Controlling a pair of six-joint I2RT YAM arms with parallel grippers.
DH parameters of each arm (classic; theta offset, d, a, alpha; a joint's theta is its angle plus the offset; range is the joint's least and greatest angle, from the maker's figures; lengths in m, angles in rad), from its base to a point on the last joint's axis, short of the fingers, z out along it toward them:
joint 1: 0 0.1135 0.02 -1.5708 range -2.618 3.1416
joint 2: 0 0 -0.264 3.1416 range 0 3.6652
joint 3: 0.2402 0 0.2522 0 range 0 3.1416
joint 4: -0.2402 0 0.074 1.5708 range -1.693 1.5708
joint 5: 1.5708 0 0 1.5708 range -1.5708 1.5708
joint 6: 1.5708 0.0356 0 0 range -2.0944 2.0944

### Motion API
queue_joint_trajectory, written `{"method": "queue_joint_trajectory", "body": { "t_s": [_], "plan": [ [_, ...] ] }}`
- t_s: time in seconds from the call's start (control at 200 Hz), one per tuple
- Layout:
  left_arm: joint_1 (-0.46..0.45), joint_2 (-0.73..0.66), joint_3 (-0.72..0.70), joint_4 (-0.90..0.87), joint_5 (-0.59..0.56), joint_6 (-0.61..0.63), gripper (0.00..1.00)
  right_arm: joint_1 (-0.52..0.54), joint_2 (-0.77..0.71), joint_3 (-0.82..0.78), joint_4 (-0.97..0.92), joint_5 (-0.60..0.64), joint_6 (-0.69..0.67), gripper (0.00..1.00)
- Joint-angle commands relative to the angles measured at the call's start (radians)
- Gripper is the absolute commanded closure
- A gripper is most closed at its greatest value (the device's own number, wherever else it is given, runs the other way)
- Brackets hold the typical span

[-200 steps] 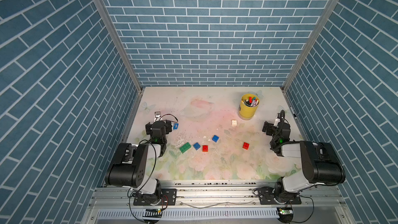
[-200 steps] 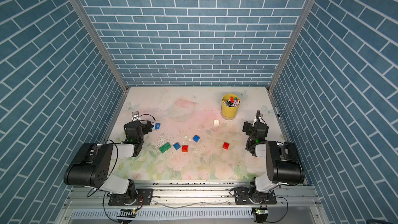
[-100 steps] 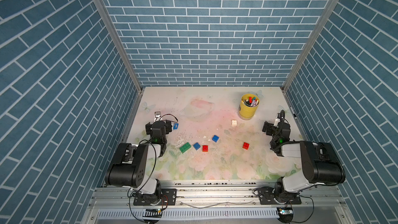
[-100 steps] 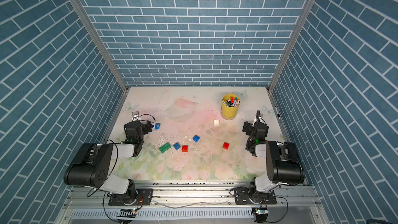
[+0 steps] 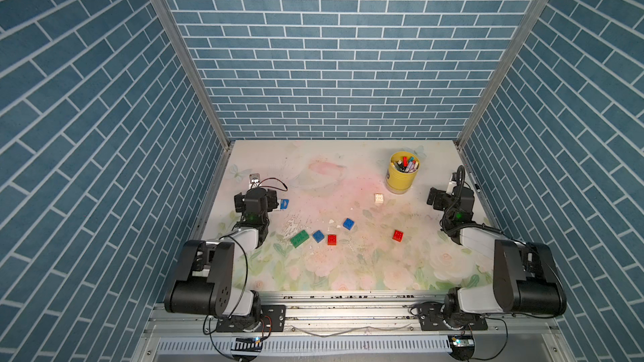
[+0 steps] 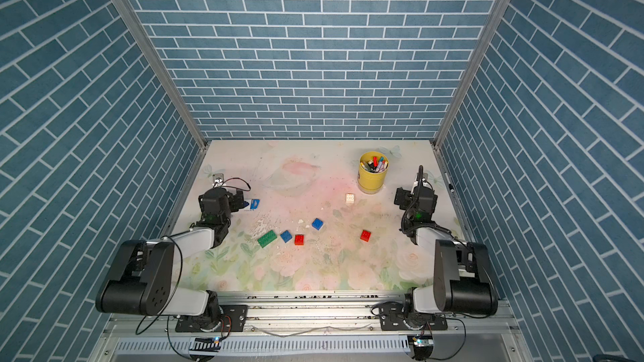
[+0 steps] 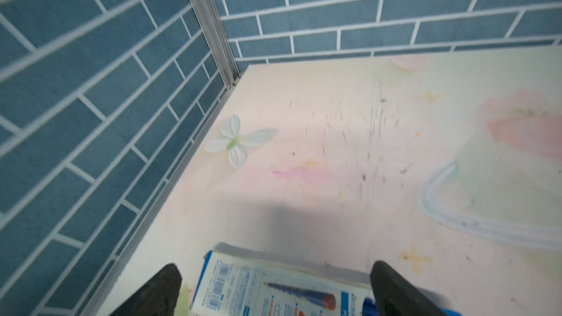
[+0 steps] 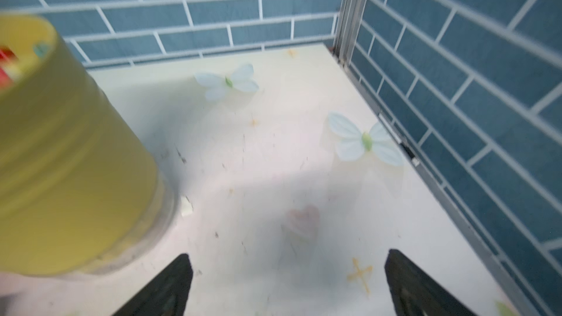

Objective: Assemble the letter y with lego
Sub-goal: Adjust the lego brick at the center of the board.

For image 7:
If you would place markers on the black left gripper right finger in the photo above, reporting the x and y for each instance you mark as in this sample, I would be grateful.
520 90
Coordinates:
394 295

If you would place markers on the white blue toothpaste box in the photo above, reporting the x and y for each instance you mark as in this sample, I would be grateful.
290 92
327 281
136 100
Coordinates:
237 281

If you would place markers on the white fabric flower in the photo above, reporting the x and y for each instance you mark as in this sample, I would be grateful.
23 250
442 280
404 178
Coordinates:
236 144

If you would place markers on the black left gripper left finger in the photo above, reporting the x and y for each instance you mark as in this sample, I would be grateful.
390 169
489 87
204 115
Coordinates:
158 296

